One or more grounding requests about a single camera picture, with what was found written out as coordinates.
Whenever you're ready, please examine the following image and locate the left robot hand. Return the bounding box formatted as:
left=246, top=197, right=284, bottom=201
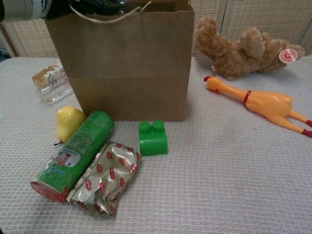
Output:
left=40, top=0, right=127, bottom=20

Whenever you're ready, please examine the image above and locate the yellow toy pear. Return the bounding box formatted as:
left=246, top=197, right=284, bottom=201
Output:
left=56, top=106, right=87, bottom=143

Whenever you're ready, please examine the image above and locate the green chips can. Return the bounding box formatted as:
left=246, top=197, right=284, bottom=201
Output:
left=30, top=110, right=115, bottom=203

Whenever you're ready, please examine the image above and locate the green toy block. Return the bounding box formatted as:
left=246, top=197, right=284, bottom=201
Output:
left=138, top=120, right=169, bottom=157

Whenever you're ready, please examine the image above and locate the shiny snack packet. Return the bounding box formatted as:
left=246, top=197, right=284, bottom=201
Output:
left=66, top=141, right=142, bottom=217

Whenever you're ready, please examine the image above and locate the brown paper shopping bag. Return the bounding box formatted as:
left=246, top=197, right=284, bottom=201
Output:
left=43, top=0, right=195, bottom=122

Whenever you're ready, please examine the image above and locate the small clear plastic bottle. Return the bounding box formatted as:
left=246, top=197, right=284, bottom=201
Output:
left=36, top=81, right=74, bottom=105

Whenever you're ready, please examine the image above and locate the bamboo folding screen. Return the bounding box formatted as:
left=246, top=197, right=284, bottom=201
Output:
left=0, top=0, right=312, bottom=59

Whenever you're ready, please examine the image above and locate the brown plush teddy bear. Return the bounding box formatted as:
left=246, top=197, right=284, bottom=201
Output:
left=194, top=17, right=306, bottom=81

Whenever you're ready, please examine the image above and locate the yellow rubber chicken toy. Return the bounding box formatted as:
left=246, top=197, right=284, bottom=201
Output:
left=204, top=76, right=312, bottom=138

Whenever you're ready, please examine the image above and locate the white woven tablecloth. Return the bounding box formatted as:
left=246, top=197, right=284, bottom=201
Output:
left=0, top=56, right=312, bottom=234

